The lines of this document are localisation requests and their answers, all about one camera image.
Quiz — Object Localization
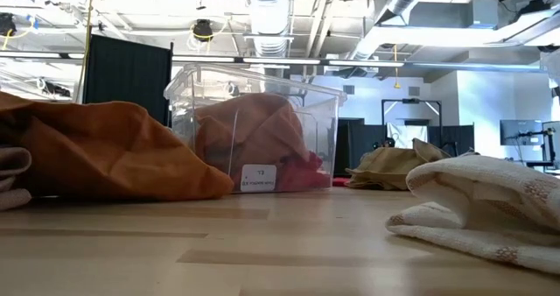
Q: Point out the white hanging sheet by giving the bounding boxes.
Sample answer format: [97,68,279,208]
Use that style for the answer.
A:
[387,123,429,150]

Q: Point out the black hanging cable reel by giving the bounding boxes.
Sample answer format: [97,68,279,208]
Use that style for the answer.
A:
[191,18,215,43]
[0,11,18,38]

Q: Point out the clear plastic bin white label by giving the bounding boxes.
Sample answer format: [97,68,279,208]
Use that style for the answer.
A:
[164,62,347,195]

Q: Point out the gray ceiling air box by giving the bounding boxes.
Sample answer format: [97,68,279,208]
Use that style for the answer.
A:
[409,0,500,30]

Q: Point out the black metal gantry frame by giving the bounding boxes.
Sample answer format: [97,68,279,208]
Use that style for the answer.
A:
[381,97,443,151]

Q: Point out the background robot arms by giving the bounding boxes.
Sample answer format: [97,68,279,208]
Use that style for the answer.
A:
[371,137,397,151]

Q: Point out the white checked towel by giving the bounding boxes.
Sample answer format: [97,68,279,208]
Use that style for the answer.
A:
[385,154,560,275]

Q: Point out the yellow hanging pendant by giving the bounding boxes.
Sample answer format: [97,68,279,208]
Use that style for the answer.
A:
[392,44,403,90]

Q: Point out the khaki brown towel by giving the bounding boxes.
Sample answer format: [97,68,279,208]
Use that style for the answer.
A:
[344,137,480,191]

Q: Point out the black background curtain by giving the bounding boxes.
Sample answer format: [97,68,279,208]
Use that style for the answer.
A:
[334,117,476,178]

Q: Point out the yellow cable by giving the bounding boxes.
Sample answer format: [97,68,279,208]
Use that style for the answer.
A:
[76,0,95,104]

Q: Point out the long ceiling light strip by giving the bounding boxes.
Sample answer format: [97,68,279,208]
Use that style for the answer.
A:
[0,50,543,73]

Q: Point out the silver spiral duct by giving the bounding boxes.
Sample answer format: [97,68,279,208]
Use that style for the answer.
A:
[242,0,295,60]

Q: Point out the black divider panel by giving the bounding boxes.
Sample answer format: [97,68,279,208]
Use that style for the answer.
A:
[82,33,174,127]

